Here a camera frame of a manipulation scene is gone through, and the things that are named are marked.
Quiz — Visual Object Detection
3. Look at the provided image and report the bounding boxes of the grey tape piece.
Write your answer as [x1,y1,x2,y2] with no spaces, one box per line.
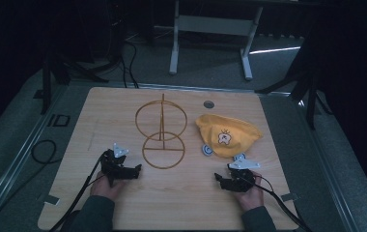
[280,191,300,203]
[43,194,61,206]

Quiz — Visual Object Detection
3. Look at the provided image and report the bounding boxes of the black floor cables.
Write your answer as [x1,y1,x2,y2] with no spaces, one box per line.
[119,35,141,90]

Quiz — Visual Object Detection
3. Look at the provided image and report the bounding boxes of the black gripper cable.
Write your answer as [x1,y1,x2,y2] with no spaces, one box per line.
[250,175,313,232]
[48,154,106,232]

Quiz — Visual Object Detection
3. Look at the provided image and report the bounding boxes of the person's left hand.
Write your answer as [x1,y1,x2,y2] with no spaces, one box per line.
[90,174,126,203]

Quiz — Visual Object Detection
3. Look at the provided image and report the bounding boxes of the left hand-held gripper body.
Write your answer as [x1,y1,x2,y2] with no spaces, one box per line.
[100,142,134,189]

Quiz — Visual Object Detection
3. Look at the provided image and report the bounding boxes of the black tripod stand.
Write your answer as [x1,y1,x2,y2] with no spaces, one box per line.
[254,32,334,131]
[39,47,110,116]

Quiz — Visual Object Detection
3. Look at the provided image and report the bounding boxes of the yellow hat with cartoon print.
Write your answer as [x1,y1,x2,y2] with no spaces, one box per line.
[194,113,264,160]

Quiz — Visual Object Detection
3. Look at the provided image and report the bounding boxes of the gold wire hat stand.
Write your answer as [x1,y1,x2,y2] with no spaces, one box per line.
[134,93,188,170]

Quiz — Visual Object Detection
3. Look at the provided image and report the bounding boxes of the white metal desk frame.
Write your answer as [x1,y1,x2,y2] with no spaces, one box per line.
[168,0,266,82]

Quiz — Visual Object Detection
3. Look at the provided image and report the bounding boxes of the black looped floor cable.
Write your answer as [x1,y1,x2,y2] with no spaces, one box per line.
[30,138,58,165]

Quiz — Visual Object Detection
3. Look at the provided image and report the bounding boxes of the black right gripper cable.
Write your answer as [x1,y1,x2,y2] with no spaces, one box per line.
[250,175,313,232]

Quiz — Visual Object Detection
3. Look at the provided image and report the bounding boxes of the person's right hand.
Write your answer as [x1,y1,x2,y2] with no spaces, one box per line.
[234,171,266,213]

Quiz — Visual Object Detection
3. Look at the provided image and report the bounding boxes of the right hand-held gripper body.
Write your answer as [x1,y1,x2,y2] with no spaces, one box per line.
[223,159,262,193]

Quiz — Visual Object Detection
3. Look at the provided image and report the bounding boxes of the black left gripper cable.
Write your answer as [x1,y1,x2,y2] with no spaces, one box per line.
[48,154,106,232]

